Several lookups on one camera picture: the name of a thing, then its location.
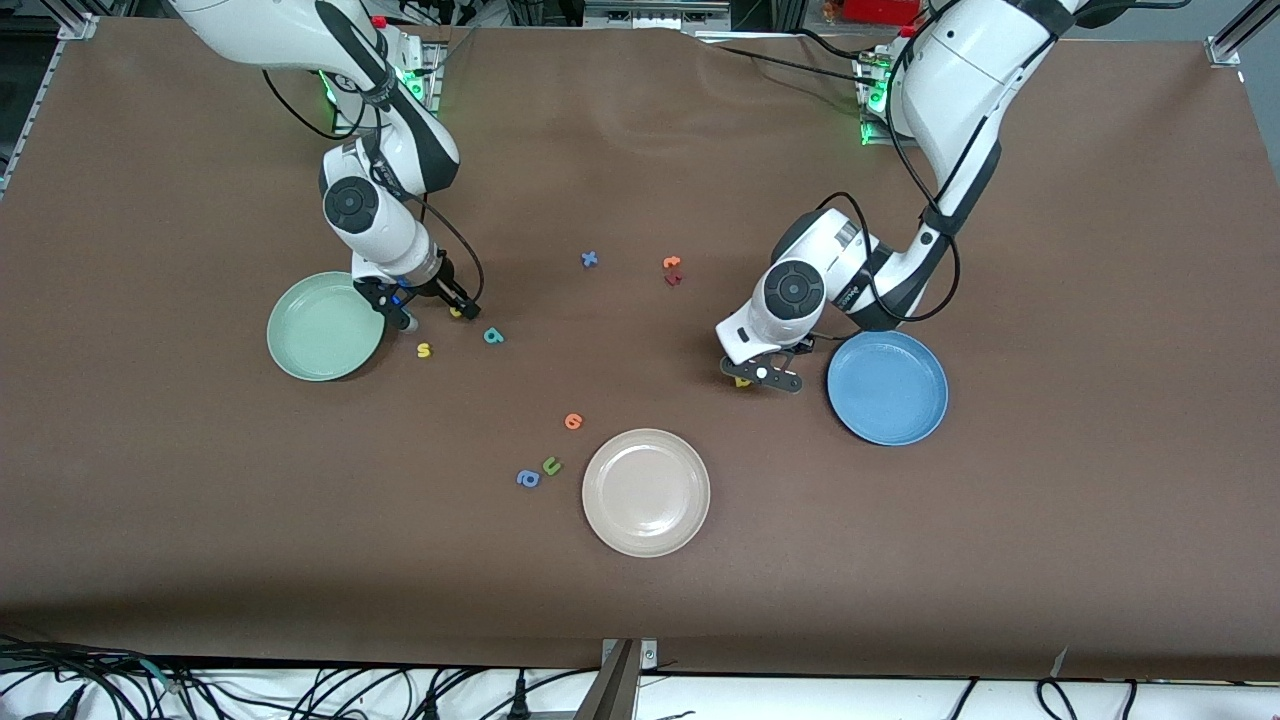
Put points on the aluminium frame rail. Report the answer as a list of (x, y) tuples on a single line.
[(1235, 35), (75, 27)]

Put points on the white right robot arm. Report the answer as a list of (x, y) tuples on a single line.
[(300, 30)]

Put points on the brown paper table cover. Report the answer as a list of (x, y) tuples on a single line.
[(640, 600)]

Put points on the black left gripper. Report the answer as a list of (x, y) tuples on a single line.
[(800, 348)]

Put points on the blue plate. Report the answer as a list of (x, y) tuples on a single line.
[(888, 390)]

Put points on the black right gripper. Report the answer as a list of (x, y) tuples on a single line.
[(447, 288)]

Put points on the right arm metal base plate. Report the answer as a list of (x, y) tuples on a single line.
[(432, 60)]

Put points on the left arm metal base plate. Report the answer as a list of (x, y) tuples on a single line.
[(870, 135)]

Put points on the aluminium profile post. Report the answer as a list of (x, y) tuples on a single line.
[(620, 685)]

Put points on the black power plug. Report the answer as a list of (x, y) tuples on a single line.
[(519, 700)]

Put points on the blue foam letter a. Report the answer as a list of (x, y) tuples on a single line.
[(528, 480)]

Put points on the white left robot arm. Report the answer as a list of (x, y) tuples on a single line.
[(960, 70)]

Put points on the grey metal box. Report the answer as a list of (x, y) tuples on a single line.
[(655, 12)]

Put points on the beige plate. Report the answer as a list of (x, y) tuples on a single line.
[(646, 492)]

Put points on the green plate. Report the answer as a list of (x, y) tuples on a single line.
[(325, 335)]

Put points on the red box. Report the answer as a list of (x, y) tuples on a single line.
[(880, 10)]

